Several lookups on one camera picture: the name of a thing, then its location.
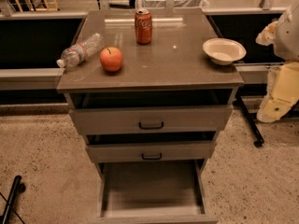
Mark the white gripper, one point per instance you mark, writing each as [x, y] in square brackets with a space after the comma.
[289, 37]

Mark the red apple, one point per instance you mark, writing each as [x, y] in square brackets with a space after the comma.
[111, 59]

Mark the top grey drawer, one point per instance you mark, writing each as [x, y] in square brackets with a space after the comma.
[151, 119]

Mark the grey drawer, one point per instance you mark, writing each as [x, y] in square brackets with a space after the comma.
[153, 192]
[150, 152]
[151, 119]

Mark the grey drawer cabinet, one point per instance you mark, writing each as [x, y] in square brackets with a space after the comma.
[172, 70]

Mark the middle grey drawer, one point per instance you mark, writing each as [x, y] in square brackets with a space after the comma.
[150, 152]

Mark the bottom grey drawer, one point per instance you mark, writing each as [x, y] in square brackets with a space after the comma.
[153, 192]

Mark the white bowl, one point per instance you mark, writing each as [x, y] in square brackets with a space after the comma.
[224, 51]

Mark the red soda can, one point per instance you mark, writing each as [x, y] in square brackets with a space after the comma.
[143, 26]

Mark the clear plastic water bottle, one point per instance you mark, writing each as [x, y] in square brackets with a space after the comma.
[79, 52]

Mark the black stand leg left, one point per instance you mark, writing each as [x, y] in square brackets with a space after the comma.
[17, 188]

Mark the black table frame right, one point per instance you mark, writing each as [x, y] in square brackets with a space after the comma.
[252, 117]

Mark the white wire basket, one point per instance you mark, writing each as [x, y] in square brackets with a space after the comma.
[152, 4]

